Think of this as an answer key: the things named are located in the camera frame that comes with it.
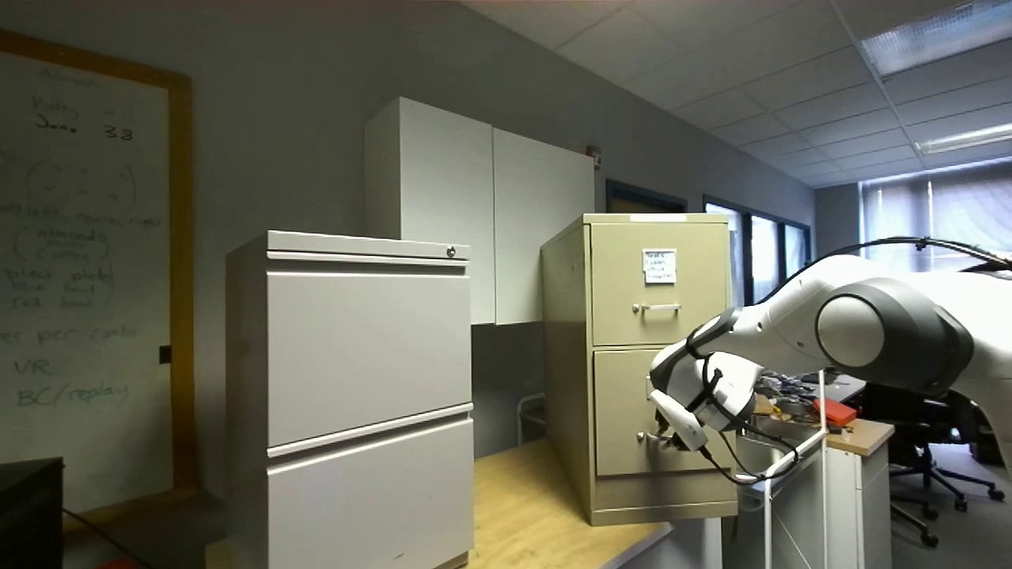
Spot gray file cabinet drawer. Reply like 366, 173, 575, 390
264, 266, 477, 453
264, 414, 477, 569

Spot dark window row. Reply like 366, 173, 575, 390
701, 195, 815, 311

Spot wood framed whiteboard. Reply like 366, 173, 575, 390
0, 25, 201, 521

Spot large ceiling light panel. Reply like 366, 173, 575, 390
857, 0, 1012, 80

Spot beige file cabinet body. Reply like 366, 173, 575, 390
539, 209, 744, 529

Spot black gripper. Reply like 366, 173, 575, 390
643, 406, 732, 463

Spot small red object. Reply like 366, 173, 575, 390
822, 394, 861, 434

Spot white wall cabinet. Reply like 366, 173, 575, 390
364, 95, 600, 327

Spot narrow ceiling light panel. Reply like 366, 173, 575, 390
913, 118, 1012, 161

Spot black box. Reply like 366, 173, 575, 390
0, 456, 68, 569

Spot black office chair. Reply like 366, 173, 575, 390
886, 391, 1009, 554

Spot beige drawer with paper label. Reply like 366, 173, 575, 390
585, 221, 741, 352

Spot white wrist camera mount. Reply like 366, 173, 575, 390
646, 384, 709, 453

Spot white curved tube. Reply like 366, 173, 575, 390
760, 365, 831, 569

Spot white paper label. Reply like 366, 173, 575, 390
638, 242, 683, 287

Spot window with blinds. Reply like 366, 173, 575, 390
861, 170, 1012, 279

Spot gray file cabinet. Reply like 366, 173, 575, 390
222, 226, 477, 569

